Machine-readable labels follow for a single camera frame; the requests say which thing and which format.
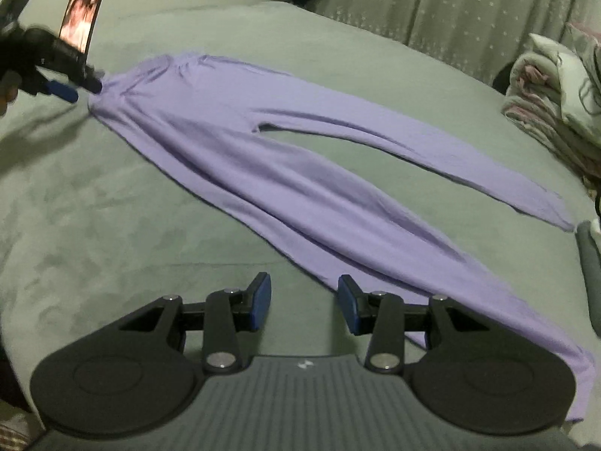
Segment folded floral quilt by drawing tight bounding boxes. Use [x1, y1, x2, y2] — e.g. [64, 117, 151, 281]
[501, 33, 601, 184]

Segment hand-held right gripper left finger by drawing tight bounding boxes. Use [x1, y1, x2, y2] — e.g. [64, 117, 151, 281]
[119, 271, 273, 371]

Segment smartphone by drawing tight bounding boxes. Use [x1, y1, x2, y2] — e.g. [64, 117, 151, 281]
[59, 0, 108, 53]

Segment purple pants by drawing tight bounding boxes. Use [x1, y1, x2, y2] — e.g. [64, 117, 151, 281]
[88, 54, 595, 426]

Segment person's left hand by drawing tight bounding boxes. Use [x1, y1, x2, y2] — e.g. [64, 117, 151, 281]
[0, 73, 20, 117]

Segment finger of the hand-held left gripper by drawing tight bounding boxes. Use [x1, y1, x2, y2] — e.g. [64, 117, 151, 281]
[23, 27, 104, 95]
[38, 79, 80, 103]

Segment grey star-patterned curtain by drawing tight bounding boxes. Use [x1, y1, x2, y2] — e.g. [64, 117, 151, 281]
[310, 0, 601, 90]

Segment dark cloth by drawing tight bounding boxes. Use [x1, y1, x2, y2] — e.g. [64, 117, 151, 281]
[491, 62, 517, 95]

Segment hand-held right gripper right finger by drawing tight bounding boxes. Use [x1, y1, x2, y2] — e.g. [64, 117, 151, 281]
[338, 274, 475, 371]

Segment pink and white pillow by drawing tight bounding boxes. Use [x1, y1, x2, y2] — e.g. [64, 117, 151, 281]
[566, 21, 601, 57]

